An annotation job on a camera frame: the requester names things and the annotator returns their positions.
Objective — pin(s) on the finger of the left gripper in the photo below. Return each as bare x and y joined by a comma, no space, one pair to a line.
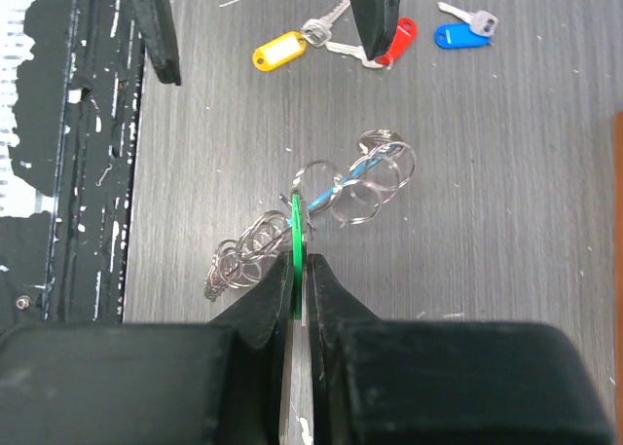
376,22
156,26

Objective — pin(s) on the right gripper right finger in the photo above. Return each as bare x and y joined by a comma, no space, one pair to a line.
338,320

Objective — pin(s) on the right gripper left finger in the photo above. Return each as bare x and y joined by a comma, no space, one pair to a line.
264,312

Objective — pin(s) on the green tag key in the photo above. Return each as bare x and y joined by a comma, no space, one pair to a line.
298,254

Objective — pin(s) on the blue-handled keyring with rings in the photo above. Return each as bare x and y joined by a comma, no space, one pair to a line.
384,166

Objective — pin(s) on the yellow tag key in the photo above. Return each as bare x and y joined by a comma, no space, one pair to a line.
292,44

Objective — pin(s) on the blue tag key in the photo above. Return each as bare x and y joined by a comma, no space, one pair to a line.
475,29

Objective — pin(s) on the wooden compartment tray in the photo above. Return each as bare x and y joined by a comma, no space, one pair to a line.
618,256

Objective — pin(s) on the grey cable duct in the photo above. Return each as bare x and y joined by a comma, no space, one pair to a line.
19,199

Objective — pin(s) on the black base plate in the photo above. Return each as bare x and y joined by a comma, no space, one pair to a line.
78,113

